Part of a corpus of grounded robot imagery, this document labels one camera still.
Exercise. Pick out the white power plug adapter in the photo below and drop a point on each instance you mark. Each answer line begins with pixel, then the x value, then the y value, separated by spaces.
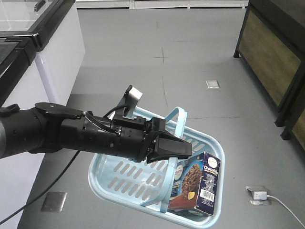
pixel 259 195

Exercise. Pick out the white store shelving unit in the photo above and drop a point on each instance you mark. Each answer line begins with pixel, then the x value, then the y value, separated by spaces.
pixel 160 4

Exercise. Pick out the dark blue Chocofello cookie box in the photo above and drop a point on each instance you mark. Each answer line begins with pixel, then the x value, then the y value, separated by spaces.
pixel 195 185

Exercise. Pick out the steel floor socket cover left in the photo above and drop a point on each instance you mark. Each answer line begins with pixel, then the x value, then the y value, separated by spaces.
pixel 54 201

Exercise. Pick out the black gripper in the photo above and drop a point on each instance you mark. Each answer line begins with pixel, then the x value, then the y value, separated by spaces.
pixel 136 137

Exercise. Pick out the steel floor socket cover far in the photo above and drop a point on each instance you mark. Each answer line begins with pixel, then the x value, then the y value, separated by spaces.
pixel 212 84

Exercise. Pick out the steel floor socket cover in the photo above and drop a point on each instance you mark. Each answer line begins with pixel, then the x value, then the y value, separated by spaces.
pixel 54 201
pixel 212 84

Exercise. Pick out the far white chest freezer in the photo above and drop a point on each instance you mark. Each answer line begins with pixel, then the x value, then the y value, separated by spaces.
pixel 53 27

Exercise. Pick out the white chest freezer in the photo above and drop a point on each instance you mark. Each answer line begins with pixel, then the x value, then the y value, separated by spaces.
pixel 20 88
pixel 53 27

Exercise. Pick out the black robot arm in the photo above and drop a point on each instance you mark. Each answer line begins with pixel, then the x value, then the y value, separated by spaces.
pixel 48 128

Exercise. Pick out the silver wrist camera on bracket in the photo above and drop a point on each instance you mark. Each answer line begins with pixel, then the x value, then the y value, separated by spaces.
pixel 130 100

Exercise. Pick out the black wooden produce stand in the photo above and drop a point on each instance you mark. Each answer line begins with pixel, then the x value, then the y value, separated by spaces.
pixel 272 44

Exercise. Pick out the open steel floor socket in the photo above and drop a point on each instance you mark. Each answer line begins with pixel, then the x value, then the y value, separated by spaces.
pixel 249 190

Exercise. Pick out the near white chest freezer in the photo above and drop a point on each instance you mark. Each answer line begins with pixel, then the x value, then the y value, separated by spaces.
pixel 20 88

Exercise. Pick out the light blue plastic basket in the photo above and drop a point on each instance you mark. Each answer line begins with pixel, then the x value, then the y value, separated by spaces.
pixel 146 187

